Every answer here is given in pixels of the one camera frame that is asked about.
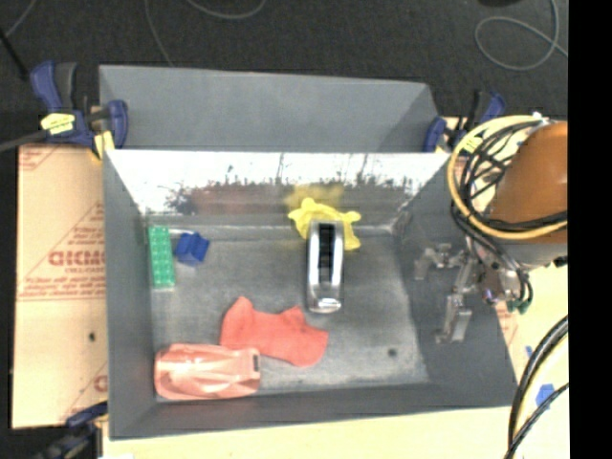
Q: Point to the brown cardboard board red print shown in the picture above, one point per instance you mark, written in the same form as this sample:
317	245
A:
57	266

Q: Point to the blue folded piece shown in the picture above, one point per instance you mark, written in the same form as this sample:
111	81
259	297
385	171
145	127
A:
191	249

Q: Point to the yellow cloth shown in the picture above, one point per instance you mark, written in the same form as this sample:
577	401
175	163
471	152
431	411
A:
306	215

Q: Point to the red cloth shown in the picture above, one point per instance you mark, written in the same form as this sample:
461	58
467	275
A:
272	333

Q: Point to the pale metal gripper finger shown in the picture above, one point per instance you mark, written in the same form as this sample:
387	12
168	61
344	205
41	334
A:
454	321
437	258

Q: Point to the grey metal bin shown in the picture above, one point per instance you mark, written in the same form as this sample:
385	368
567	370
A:
268	113

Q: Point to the green studded block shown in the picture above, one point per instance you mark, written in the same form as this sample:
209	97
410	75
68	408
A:
161	256

